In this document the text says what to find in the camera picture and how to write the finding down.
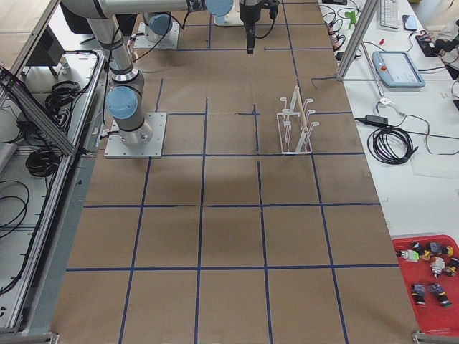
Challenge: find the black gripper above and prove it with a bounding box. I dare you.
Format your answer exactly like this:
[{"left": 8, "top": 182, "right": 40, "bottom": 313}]
[{"left": 239, "top": 0, "right": 279, "bottom": 54}]

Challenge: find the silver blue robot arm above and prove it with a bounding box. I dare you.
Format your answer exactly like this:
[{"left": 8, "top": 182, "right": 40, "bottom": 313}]
[
  {"left": 142, "top": 12, "right": 173, "bottom": 42},
  {"left": 62, "top": 1, "right": 233, "bottom": 145}
]

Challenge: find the white keyboard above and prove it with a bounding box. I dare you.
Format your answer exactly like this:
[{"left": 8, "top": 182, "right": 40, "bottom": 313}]
[{"left": 378, "top": 0, "right": 401, "bottom": 32}]

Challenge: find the blue teach pendant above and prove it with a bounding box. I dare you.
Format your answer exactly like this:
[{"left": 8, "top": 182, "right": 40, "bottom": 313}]
[{"left": 372, "top": 52, "right": 425, "bottom": 89}]

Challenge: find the black smartphone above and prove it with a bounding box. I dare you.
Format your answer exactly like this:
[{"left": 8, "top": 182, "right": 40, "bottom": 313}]
[{"left": 402, "top": 14, "right": 417, "bottom": 32}]

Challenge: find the black power adapter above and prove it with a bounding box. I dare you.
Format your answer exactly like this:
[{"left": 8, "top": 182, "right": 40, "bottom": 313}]
[{"left": 364, "top": 115, "right": 389, "bottom": 127}]

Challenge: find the person in white tshirt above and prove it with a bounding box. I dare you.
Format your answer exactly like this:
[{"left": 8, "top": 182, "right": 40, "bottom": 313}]
[{"left": 434, "top": 18, "right": 458, "bottom": 80}]

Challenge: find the red parts tray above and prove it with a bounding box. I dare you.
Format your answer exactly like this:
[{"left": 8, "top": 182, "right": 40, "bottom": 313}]
[{"left": 392, "top": 234, "right": 458, "bottom": 337}]

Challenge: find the green handled reacher grabber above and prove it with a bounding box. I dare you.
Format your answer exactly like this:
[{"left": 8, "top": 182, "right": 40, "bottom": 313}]
[{"left": 346, "top": 10, "right": 406, "bottom": 118}]

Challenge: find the white wire cup rack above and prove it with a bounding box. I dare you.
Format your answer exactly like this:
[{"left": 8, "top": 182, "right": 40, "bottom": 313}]
[{"left": 276, "top": 85, "right": 320, "bottom": 155}]

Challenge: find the aluminium frame post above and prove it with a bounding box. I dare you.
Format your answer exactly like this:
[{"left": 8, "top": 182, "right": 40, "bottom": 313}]
[{"left": 336, "top": 0, "right": 380, "bottom": 81}]

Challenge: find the coiled black cable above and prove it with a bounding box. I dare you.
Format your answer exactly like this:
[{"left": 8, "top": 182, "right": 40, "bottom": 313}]
[{"left": 369, "top": 127, "right": 420, "bottom": 166}]

